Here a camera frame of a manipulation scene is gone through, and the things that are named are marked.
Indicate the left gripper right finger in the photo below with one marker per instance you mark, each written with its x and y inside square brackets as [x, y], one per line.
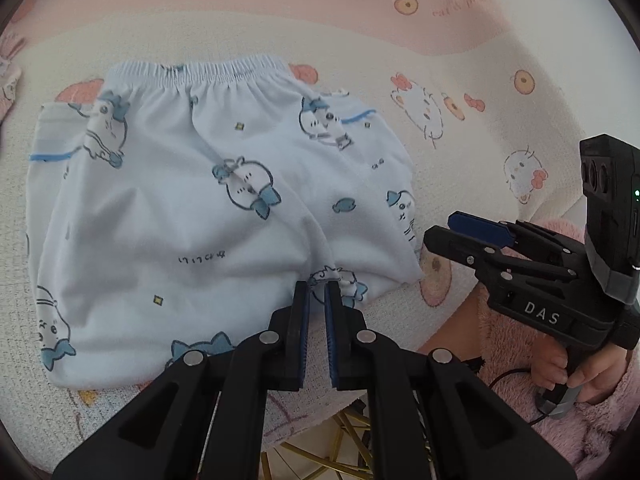
[431, 417]

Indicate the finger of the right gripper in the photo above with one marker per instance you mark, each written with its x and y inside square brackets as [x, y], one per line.
[495, 270]
[485, 227]

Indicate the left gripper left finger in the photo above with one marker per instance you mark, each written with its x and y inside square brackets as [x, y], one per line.
[203, 417]

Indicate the light blue cartoon pajama pants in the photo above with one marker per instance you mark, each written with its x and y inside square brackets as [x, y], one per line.
[179, 209]

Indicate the pink Hello Kitty blanket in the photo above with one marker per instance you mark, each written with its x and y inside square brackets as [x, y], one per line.
[485, 127]

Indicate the pink cartoon pajama garment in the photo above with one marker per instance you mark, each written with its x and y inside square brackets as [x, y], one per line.
[10, 75]

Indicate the gold wire stool frame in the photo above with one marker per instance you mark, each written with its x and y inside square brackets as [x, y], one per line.
[338, 448]

